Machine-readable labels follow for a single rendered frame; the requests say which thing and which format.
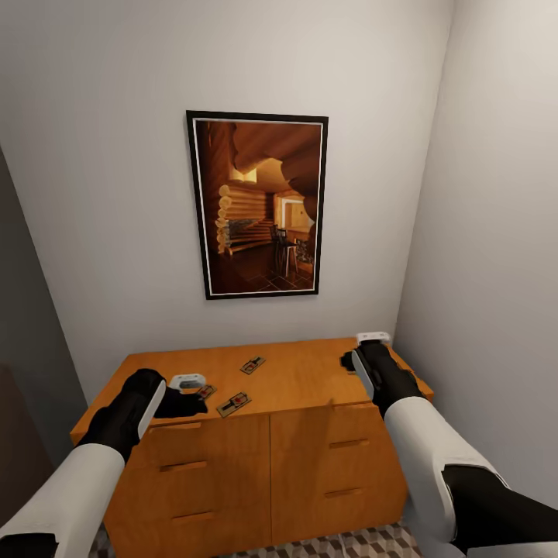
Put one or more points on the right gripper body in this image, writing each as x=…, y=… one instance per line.
x=349, y=362

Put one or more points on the picture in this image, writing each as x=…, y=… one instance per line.
x=259, y=184

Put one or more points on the mousetrap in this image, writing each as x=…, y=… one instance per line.
x=255, y=363
x=233, y=404
x=206, y=392

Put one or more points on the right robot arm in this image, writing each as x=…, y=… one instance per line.
x=459, y=496

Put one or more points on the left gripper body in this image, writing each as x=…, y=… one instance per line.
x=182, y=405

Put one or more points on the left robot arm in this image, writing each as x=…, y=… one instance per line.
x=62, y=518

